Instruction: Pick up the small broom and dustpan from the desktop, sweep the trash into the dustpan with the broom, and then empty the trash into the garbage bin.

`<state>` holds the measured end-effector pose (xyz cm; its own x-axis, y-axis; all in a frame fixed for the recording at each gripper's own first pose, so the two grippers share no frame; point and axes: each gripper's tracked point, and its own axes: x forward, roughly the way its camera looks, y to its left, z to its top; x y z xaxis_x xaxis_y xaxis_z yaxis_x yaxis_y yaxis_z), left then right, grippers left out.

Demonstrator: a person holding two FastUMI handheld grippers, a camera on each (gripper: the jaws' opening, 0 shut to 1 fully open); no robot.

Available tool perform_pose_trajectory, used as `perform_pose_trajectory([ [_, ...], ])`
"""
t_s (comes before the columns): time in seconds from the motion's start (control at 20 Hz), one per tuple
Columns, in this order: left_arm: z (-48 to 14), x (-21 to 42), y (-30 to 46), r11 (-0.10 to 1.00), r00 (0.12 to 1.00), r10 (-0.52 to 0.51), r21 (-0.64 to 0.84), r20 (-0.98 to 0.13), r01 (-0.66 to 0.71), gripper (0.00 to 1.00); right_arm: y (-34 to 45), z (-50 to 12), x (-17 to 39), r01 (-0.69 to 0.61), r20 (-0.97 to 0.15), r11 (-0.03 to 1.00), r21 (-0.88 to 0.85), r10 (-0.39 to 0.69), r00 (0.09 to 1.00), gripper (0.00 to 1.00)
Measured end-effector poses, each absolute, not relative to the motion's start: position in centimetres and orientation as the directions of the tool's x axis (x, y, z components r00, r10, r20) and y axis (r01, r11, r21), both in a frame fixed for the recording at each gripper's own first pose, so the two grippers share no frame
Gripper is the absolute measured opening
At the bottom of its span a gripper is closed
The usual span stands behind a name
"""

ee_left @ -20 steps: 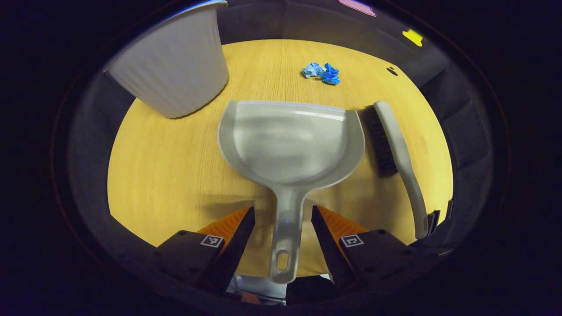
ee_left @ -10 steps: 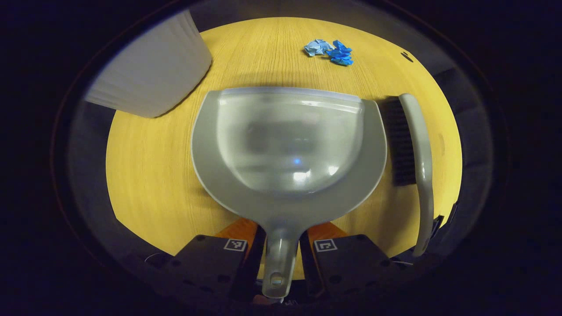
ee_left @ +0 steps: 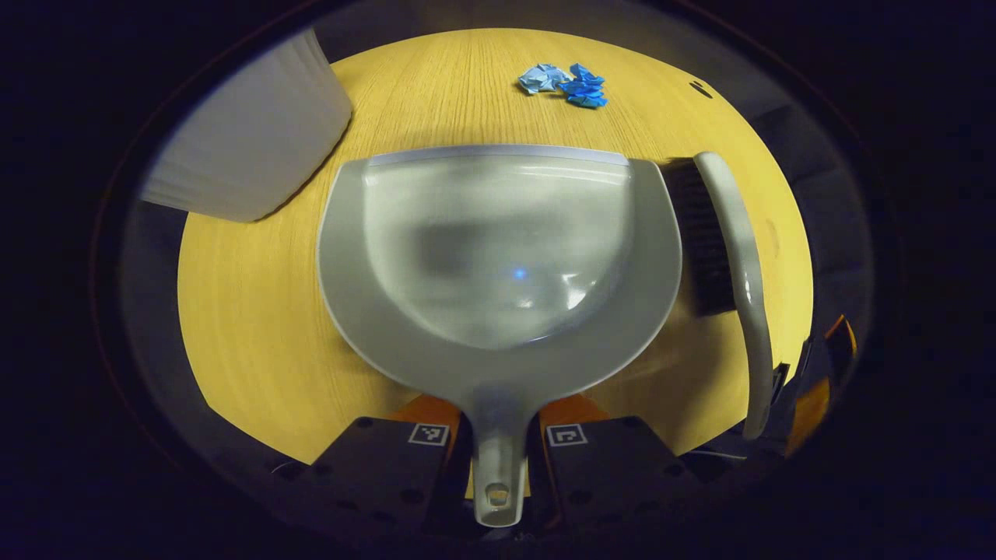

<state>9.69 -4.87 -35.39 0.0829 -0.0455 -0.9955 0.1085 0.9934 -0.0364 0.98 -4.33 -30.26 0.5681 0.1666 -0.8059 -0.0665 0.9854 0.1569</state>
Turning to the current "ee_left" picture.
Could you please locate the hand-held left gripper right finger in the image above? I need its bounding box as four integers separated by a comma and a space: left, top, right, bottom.
529, 393, 705, 535

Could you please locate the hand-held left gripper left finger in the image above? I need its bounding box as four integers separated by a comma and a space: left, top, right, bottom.
272, 393, 472, 539

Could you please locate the white plastic dustpan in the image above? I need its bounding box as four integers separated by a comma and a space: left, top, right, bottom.
317, 144, 684, 528

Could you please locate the dark blue paper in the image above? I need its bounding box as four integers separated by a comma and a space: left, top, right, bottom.
559, 64, 609, 109

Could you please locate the white ribbed garbage bin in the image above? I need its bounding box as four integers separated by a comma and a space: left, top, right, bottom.
140, 27, 353, 223

